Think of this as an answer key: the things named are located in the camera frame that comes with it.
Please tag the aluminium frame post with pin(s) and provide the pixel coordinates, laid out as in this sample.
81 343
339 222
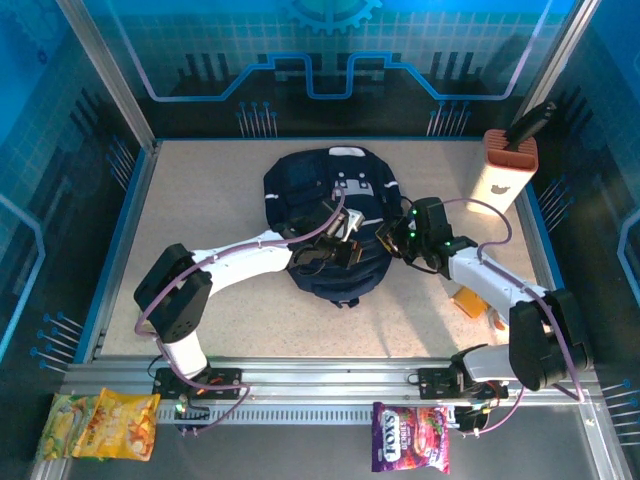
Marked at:
108 70
557 60

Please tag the white knife block orange top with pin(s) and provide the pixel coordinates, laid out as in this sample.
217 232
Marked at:
500 180

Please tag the green yellow snack bag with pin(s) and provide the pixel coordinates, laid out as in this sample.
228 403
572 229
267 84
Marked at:
57 425

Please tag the purple candy bag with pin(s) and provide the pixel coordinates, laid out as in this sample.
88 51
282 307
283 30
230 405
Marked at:
410 440

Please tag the small orange item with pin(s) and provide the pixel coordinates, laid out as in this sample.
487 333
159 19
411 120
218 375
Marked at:
500 323

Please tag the yellow chips snack bag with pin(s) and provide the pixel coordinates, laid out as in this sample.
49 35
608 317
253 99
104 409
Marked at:
120 425

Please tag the aluminium front frame rail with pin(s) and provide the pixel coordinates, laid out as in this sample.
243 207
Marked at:
325 372

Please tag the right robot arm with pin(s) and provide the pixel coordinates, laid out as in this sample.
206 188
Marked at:
495 285

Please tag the small black controller box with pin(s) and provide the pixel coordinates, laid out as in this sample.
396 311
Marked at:
192 412
470 419

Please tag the navy blue backpack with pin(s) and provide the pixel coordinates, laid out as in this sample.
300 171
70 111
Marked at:
300 180

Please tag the orange and white notebook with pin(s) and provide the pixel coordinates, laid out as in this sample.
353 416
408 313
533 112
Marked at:
470 302

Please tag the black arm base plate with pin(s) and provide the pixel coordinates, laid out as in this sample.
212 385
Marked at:
435 382
222 381

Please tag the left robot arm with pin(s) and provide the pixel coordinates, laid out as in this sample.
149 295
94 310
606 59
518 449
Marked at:
240 260

